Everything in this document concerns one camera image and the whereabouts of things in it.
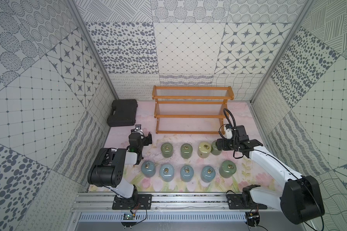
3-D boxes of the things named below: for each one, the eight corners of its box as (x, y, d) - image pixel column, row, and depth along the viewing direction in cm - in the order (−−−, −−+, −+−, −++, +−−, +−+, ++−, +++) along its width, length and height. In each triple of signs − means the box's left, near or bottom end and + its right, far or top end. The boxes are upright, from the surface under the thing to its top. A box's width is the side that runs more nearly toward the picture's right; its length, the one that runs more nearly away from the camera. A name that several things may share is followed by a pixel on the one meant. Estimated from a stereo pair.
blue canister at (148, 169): (143, 177, 84) (139, 172, 77) (144, 166, 88) (141, 160, 81) (155, 177, 84) (152, 172, 77) (156, 166, 88) (154, 160, 81)
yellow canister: (198, 158, 91) (199, 152, 85) (197, 146, 96) (198, 140, 90) (210, 158, 91) (212, 152, 85) (208, 146, 96) (210, 140, 90)
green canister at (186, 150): (180, 158, 91) (180, 153, 85) (180, 149, 96) (180, 143, 89) (192, 158, 91) (193, 153, 85) (191, 149, 96) (192, 143, 89)
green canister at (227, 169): (223, 180, 83) (227, 175, 76) (216, 169, 87) (219, 163, 80) (234, 174, 85) (239, 169, 78) (226, 163, 90) (230, 157, 83)
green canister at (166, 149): (160, 155, 93) (158, 149, 86) (165, 146, 97) (164, 140, 90) (169, 159, 91) (168, 154, 85) (173, 150, 95) (173, 144, 89)
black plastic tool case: (106, 127, 106) (103, 123, 102) (115, 103, 121) (113, 99, 117) (134, 127, 106) (132, 123, 102) (140, 103, 121) (138, 99, 117)
